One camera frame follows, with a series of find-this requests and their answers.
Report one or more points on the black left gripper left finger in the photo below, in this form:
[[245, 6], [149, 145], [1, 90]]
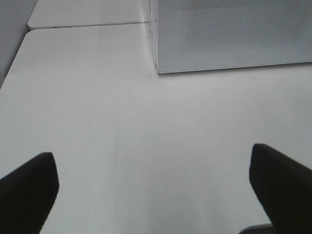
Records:
[[28, 194]]

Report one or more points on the white microwave door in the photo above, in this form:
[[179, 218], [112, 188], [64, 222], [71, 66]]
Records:
[[193, 35]]

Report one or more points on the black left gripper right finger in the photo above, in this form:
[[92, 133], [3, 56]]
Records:
[[283, 187]]

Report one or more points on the white microwave oven body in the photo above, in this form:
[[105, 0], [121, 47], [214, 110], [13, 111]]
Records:
[[153, 29]]

